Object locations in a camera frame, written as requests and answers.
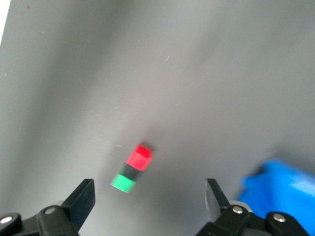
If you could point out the red cube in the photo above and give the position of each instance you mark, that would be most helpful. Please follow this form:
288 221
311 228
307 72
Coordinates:
139 158

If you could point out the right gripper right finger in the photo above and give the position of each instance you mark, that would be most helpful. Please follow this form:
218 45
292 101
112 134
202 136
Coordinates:
216 204

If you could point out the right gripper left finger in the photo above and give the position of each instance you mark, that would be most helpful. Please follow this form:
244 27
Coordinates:
78 204

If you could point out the blue plastic bin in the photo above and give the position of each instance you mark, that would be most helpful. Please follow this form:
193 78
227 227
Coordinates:
283 186

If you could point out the green cube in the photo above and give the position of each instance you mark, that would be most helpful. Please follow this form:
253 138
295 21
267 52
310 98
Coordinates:
123 184

